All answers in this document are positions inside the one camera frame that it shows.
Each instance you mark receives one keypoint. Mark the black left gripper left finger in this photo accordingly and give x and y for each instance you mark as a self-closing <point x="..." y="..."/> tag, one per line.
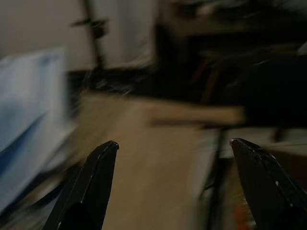
<point x="96" y="177"/>

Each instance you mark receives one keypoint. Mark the dark cluttered furniture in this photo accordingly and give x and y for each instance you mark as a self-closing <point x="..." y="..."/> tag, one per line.
<point x="239" y="72"/>

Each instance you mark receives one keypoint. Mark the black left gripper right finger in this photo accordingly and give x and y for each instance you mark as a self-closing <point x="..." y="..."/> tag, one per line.
<point x="266" y="182"/>

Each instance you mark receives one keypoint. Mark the black floor stand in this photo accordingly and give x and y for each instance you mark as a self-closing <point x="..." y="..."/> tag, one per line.
<point x="94" y="38"/>

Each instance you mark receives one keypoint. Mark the blue and white bag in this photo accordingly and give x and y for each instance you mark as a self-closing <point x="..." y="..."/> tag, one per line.
<point x="28" y="115"/>

